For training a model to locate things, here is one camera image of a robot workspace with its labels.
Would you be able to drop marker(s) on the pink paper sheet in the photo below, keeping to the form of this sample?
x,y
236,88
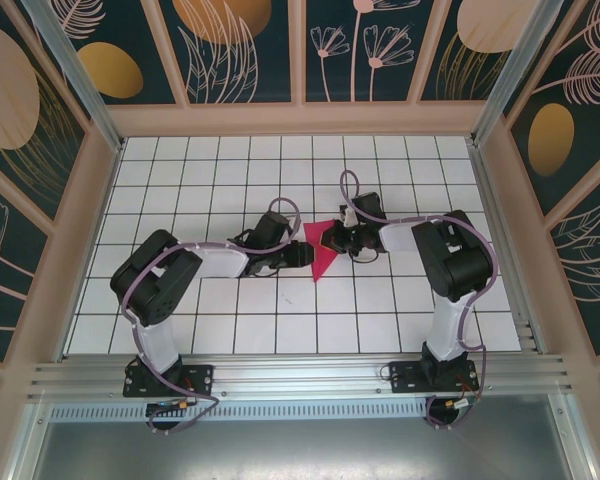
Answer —
x,y
322,266

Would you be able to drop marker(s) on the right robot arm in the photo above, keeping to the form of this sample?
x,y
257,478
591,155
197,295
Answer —
x,y
447,330

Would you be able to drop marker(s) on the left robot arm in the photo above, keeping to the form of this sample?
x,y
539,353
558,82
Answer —
x,y
160,345

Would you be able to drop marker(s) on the grey metal sheet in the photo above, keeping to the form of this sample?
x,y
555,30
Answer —
x,y
300,450

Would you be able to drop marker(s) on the aluminium mounting rail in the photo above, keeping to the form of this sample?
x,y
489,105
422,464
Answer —
x,y
300,372

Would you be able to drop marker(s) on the aluminium side rail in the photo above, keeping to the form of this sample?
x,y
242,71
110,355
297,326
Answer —
x,y
500,240

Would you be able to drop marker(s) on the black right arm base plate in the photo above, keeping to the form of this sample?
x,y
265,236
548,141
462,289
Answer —
x,y
405,380

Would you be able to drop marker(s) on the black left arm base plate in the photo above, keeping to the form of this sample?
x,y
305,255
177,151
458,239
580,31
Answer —
x,y
200,380

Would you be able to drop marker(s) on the aluminium frame post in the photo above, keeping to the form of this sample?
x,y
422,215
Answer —
x,y
520,65
75,65

